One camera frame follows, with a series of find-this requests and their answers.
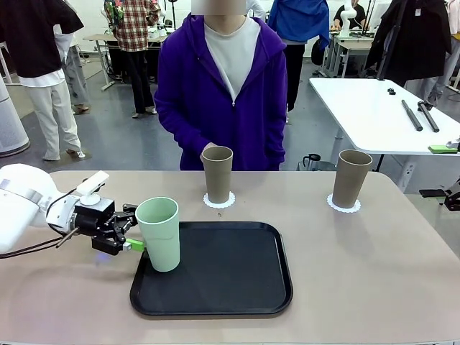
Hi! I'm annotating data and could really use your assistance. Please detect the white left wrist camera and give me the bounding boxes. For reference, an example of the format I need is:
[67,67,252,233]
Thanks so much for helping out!
[75,170,110,206]

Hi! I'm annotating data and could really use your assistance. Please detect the grey background desk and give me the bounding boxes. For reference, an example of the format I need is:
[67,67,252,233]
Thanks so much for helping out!
[323,30,374,78]

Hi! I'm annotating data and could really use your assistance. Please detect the black metal rod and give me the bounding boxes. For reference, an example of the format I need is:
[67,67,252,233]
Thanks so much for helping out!
[401,99,424,132]
[418,101,441,133]

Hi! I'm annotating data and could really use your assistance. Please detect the person in plaid shirt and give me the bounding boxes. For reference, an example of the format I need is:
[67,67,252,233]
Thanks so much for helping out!
[103,0,162,119]

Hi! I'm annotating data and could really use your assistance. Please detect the person in grey trousers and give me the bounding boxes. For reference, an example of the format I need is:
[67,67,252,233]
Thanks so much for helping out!
[53,32,91,114]

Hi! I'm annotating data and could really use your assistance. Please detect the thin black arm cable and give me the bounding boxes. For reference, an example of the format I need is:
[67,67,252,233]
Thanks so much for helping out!
[0,228,79,259]

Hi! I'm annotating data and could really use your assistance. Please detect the white cylindrical air purifier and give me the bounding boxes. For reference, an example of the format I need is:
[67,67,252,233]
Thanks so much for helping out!
[0,77,30,158]

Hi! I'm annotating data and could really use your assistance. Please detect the person in black coat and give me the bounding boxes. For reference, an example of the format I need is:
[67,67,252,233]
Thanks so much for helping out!
[364,0,453,107]

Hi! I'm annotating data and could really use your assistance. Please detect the pale green flat block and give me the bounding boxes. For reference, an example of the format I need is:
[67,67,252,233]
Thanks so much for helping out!
[428,144,458,155]

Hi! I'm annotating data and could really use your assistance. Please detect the black backpack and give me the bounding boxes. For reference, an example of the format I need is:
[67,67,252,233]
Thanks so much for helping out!
[311,37,327,66]

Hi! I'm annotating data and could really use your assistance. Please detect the light wooden background desk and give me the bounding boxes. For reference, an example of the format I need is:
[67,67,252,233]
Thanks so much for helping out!
[83,33,125,91]

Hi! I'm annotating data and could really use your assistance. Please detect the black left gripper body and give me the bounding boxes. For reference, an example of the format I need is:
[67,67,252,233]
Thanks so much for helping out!
[70,198,116,238]

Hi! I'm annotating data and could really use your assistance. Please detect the person's left forearm purple sleeve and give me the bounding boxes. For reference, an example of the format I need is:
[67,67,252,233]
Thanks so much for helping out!
[265,118,288,170]

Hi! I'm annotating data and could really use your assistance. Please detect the person's right forearm purple sleeve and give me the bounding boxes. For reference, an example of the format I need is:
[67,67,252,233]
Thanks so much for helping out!
[156,107,208,154]

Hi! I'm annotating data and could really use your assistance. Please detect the brown tall cup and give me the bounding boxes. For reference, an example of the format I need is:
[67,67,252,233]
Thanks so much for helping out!
[201,146,234,204]
[331,149,374,208]

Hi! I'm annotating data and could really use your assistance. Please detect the black plastic serving tray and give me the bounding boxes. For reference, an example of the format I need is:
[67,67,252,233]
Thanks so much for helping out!
[129,221,295,317]

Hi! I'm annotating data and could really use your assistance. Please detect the white scalloped paper coaster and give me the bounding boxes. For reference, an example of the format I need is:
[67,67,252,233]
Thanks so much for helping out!
[326,193,362,215]
[203,193,236,209]

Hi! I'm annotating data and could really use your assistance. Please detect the person in black shirt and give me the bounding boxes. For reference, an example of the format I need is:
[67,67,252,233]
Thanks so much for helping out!
[0,0,87,162]

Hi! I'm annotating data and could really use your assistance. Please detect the person in blue jacket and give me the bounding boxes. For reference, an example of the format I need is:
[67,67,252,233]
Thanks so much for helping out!
[267,0,331,114]

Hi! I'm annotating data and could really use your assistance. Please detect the white side table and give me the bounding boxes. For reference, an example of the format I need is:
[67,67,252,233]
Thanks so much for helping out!
[308,77,460,156]

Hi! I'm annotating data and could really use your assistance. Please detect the person in purple hoodie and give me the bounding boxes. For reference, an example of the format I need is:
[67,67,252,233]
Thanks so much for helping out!
[153,13,288,172]

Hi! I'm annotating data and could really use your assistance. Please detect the mint green tall cup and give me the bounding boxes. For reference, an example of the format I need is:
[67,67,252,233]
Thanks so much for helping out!
[134,196,180,272]

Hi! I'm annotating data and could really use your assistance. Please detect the small white background robot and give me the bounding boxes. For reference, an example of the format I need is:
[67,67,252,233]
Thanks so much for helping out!
[337,0,374,37]

